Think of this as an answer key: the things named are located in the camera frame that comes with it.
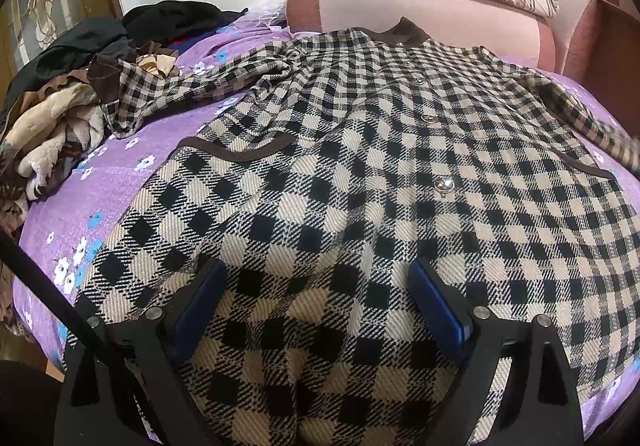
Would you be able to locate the clear plastic bag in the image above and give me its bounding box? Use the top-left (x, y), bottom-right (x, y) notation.
top-left (250, 0), bottom-right (288, 28)

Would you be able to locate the black garment pile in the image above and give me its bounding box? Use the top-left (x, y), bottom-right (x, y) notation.
top-left (1, 0), bottom-right (247, 127)

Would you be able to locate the pink upholstered headboard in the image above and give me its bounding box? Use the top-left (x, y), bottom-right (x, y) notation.
top-left (285, 0), bottom-right (639, 104)

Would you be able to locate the black beige checkered coat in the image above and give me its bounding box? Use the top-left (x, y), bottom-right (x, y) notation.
top-left (74, 16), bottom-right (640, 446)

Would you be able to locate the beige brown clothes pile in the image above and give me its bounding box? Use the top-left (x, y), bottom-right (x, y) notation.
top-left (1, 68), bottom-right (108, 237)

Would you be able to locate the purple floral bed sheet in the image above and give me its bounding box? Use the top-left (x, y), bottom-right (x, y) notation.
top-left (12, 14), bottom-right (640, 446)

